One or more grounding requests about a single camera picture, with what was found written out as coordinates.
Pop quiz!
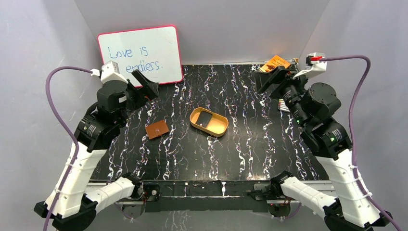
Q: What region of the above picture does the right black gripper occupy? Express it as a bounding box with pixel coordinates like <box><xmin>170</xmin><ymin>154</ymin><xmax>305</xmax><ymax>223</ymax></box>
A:
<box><xmin>251</xmin><ymin>65</ymin><xmax>312</xmax><ymax>127</ymax></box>

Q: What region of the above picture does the brown leather card holder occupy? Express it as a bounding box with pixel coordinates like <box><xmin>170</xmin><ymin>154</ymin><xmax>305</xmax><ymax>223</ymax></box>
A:
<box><xmin>145</xmin><ymin>120</ymin><xmax>169</xmax><ymax>140</ymax></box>

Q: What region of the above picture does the black credit card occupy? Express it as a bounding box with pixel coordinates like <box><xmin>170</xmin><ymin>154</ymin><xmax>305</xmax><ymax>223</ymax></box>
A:
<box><xmin>195</xmin><ymin>111</ymin><xmax>212</xmax><ymax>128</ymax></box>

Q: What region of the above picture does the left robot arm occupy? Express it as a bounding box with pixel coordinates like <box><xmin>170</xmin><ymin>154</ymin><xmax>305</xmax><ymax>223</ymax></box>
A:
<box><xmin>34</xmin><ymin>69</ymin><xmax>159</xmax><ymax>231</ymax></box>

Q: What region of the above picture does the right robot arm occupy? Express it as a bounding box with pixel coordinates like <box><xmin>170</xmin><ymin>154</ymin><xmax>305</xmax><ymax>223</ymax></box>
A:
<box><xmin>253</xmin><ymin>66</ymin><xmax>391</xmax><ymax>231</ymax></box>

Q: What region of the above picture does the orange book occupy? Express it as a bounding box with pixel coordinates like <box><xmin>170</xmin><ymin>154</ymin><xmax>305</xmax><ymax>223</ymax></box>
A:
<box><xmin>258</xmin><ymin>55</ymin><xmax>291</xmax><ymax>73</ymax></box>

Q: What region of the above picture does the coloured marker pen set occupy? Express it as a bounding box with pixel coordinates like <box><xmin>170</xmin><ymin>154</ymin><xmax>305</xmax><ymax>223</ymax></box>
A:
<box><xmin>278</xmin><ymin>99</ymin><xmax>290</xmax><ymax>113</ymax></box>

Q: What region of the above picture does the pink framed whiteboard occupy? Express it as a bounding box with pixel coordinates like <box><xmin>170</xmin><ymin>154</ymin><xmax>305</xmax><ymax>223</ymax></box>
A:
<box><xmin>97</xmin><ymin>25</ymin><xmax>184</xmax><ymax>87</ymax></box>

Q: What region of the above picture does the orange oval tray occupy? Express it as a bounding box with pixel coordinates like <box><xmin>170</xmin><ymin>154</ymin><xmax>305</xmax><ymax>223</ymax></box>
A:
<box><xmin>189</xmin><ymin>107</ymin><xmax>229</xmax><ymax>137</ymax></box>

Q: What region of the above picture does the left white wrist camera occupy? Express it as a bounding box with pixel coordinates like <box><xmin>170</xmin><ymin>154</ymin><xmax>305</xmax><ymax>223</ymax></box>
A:
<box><xmin>90</xmin><ymin>61</ymin><xmax>129</xmax><ymax>84</ymax></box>

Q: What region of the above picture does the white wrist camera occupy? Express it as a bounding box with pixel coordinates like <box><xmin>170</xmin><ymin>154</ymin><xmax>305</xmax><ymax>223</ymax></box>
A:
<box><xmin>90</xmin><ymin>61</ymin><xmax>129</xmax><ymax>84</ymax></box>
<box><xmin>292</xmin><ymin>52</ymin><xmax>327</xmax><ymax>79</ymax></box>

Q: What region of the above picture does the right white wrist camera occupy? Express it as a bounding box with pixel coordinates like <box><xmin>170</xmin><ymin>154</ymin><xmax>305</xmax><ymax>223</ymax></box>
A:
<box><xmin>292</xmin><ymin>52</ymin><xmax>327</xmax><ymax>79</ymax></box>

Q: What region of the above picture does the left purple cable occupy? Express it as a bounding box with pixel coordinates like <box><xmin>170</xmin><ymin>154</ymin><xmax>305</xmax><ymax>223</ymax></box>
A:
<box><xmin>42</xmin><ymin>66</ymin><xmax>95</xmax><ymax>231</ymax></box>

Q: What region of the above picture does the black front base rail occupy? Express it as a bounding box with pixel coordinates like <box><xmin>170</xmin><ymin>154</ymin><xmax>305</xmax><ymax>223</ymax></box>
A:
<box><xmin>143</xmin><ymin>180</ymin><xmax>279</xmax><ymax>212</ymax></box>

